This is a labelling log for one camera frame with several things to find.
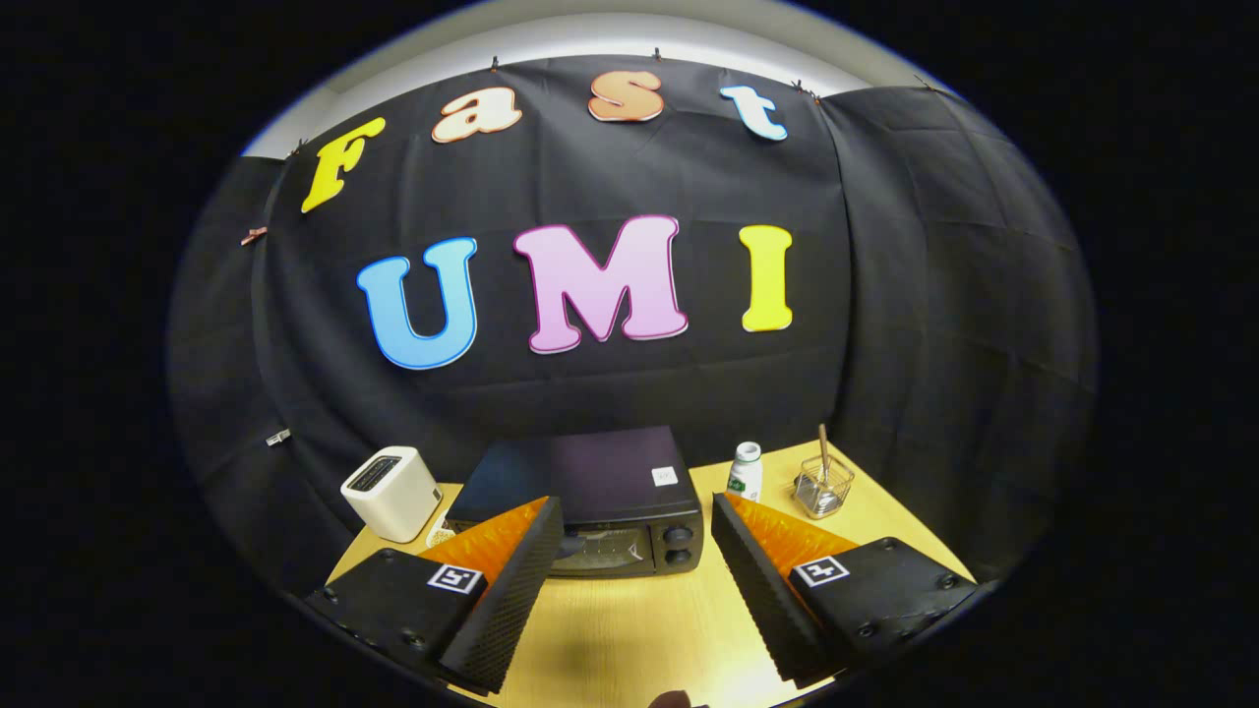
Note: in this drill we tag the white bottle green label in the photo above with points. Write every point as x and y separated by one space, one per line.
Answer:
745 477

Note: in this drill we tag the red clip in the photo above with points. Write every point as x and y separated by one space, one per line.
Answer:
254 236

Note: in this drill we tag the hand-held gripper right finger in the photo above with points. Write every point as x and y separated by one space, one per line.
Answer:
757 595

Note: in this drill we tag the black toaster oven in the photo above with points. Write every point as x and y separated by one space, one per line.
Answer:
610 472

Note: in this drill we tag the white toaster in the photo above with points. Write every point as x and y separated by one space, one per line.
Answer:
393 501

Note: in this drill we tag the metal clip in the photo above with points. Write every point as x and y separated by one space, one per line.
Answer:
277 437

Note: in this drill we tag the wooden stick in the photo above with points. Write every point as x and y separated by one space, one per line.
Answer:
824 447

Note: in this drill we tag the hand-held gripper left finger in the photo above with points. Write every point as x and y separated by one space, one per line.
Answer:
511 600

